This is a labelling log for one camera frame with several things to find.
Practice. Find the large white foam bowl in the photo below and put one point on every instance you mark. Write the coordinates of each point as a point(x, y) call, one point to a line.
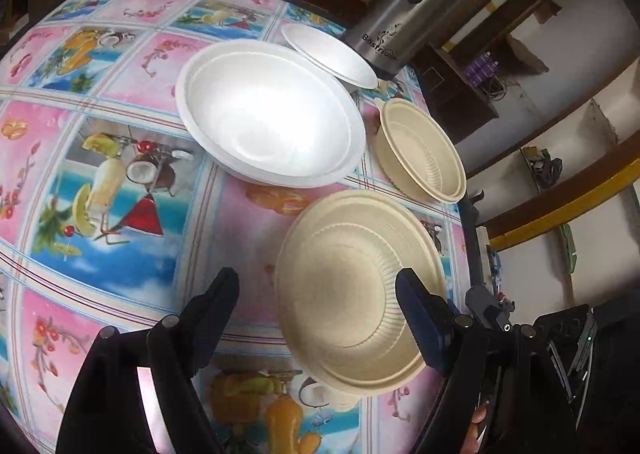
point(270, 109)

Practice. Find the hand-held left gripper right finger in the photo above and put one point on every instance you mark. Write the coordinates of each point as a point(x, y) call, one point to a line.
point(425, 329)

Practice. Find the small beige bowl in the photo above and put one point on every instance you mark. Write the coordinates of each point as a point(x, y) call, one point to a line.
point(425, 154)

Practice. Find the printed fruit tablecloth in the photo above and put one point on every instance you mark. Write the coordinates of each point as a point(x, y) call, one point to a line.
point(100, 234)

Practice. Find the large beige bowl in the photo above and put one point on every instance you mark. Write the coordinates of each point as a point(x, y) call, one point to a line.
point(350, 274)

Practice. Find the small white foam bowl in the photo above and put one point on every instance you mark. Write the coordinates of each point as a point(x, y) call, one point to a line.
point(325, 54)

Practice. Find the stainless steel thermos jug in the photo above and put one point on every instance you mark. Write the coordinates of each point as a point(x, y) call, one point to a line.
point(415, 19)

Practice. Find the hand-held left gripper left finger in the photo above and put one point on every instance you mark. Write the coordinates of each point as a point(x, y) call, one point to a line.
point(220, 299)

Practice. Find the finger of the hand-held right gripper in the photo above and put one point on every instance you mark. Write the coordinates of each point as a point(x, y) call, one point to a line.
point(487, 304)

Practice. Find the purple packet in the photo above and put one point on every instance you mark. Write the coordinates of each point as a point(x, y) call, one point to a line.
point(480, 68)

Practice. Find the person's right hand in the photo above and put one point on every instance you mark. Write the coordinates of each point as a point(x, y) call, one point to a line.
point(475, 431)

